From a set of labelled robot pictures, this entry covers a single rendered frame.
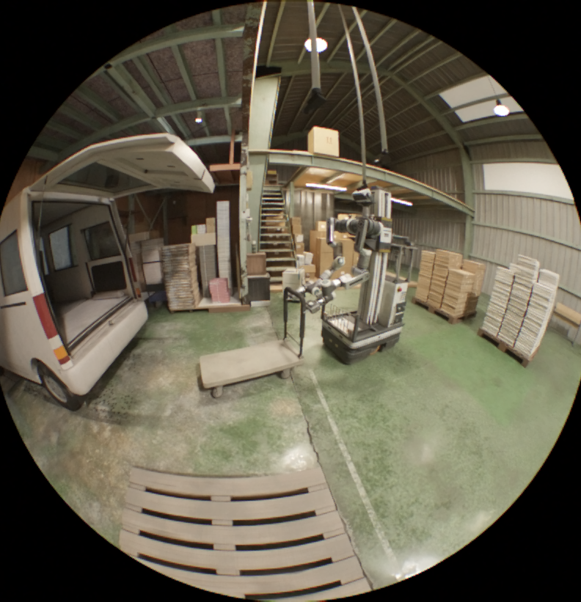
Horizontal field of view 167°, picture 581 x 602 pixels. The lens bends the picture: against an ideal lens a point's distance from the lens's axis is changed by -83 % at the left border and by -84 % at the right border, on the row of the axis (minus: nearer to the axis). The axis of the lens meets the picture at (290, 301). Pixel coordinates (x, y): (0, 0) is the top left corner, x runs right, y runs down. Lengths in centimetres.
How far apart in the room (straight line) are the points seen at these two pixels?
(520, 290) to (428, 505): 290
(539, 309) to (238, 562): 371
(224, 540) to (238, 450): 63
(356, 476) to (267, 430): 68
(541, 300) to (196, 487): 389
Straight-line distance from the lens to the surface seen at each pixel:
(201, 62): 228
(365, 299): 212
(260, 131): 450
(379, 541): 133
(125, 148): 123
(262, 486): 117
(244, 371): 162
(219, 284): 327
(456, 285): 375
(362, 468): 140
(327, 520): 114
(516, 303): 352
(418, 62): 759
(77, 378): 176
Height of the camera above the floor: 124
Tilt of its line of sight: 20 degrees down
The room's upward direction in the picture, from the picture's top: 1 degrees clockwise
